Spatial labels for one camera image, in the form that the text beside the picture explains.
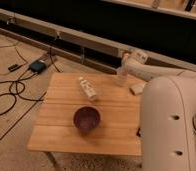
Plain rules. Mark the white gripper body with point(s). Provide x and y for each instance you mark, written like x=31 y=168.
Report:
x=124 y=60

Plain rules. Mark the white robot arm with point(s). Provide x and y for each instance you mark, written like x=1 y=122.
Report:
x=167 y=108

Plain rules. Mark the white ceramic cup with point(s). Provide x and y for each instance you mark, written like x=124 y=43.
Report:
x=121 y=78

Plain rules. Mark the purple ceramic bowl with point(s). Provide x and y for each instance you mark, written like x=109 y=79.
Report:
x=86 y=119

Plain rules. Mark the beige sponge block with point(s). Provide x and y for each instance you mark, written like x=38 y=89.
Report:
x=137 y=89

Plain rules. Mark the white plastic bottle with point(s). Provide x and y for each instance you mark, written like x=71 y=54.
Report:
x=88 y=89

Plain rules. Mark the red black packet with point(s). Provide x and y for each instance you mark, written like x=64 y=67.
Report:
x=138 y=133

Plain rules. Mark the wooden table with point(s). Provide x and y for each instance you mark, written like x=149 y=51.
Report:
x=119 y=109

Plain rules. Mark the black power adapter box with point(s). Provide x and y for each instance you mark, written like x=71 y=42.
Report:
x=37 y=66

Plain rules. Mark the small black device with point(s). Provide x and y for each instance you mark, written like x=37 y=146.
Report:
x=13 y=67

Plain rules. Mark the long metal rail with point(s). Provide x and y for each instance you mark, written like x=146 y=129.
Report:
x=109 y=47

